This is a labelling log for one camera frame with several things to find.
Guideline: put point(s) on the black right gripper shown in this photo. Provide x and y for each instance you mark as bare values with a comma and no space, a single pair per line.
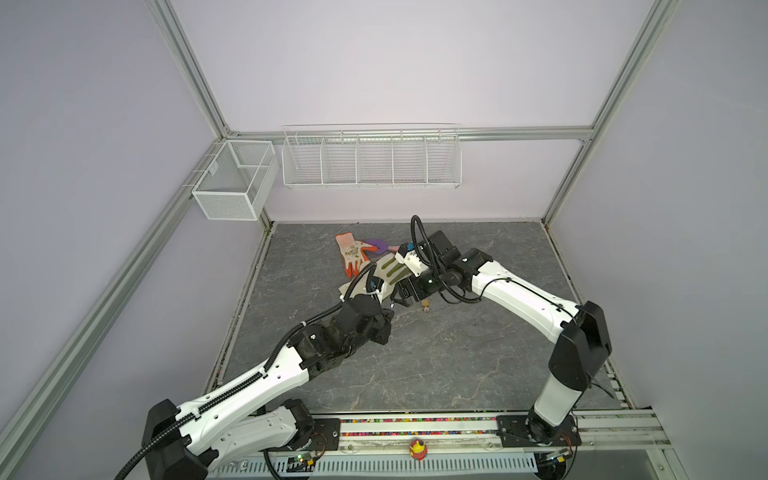
411,282

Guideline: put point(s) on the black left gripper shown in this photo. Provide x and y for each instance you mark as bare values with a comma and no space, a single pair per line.
384,322

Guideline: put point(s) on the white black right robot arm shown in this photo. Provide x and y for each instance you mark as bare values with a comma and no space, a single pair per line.
578,332

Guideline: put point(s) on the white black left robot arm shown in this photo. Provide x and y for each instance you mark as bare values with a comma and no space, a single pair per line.
189,440

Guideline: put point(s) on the cream green work glove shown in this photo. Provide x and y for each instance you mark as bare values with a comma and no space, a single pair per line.
387,267

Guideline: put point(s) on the red white work glove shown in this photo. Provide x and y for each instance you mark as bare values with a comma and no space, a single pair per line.
354,253

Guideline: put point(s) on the red emergency stop button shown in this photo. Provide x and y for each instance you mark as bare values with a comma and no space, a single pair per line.
418,449

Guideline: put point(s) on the small white mesh basket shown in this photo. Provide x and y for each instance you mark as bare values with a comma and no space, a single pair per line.
236,183

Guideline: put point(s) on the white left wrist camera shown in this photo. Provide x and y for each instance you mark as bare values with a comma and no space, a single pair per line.
374,286

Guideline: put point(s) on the purple trowel pink handle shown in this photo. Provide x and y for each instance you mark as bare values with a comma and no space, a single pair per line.
379,246

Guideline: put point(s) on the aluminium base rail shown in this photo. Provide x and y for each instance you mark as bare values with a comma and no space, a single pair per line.
452,444

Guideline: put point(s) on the long white wire basket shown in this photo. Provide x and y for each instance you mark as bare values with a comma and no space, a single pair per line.
372,156

